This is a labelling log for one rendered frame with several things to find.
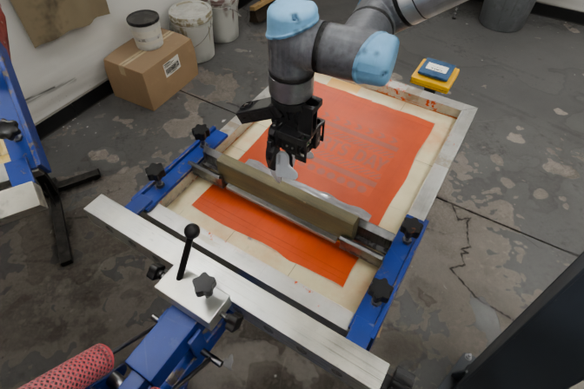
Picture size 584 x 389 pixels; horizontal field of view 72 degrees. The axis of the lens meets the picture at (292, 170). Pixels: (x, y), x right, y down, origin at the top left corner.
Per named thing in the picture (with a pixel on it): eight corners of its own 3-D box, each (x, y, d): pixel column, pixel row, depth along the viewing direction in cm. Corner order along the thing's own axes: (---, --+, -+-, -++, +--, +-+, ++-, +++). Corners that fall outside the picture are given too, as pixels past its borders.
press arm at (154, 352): (198, 290, 79) (194, 278, 76) (222, 306, 77) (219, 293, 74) (132, 371, 69) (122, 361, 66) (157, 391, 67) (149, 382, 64)
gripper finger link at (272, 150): (270, 174, 77) (274, 135, 72) (263, 171, 78) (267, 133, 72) (283, 162, 80) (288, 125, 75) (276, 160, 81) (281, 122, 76)
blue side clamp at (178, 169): (216, 143, 115) (213, 125, 110) (230, 149, 113) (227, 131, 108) (138, 216, 98) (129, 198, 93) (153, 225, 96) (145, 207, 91)
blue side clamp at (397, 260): (401, 228, 95) (408, 210, 90) (421, 238, 94) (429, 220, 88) (344, 339, 78) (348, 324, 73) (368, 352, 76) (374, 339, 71)
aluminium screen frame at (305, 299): (305, 61, 142) (305, 51, 139) (474, 117, 121) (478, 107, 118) (139, 216, 96) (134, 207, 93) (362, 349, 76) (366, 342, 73)
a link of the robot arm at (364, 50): (409, 14, 59) (338, 1, 62) (391, 52, 52) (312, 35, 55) (399, 61, 65) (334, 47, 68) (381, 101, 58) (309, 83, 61)
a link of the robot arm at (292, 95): (259, 75, 64) (285, 52, 69) (261, 99, 68) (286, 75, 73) (300, 90, 62) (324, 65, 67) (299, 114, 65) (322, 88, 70)
